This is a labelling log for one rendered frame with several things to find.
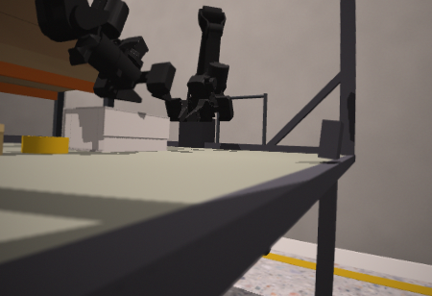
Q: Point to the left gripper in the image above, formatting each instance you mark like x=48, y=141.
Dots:
x=125, y=75

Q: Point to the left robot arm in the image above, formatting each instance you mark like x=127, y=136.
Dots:
x=64, y=20

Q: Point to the white cardboard box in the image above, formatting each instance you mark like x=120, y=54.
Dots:
x=106, y=129

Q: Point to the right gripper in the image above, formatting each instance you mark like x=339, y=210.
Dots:
x=205, y=109

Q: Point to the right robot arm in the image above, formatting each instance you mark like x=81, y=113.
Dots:
x=211, y=77

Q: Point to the dark grey metal support frame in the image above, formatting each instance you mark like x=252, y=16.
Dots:
x=346, y=78

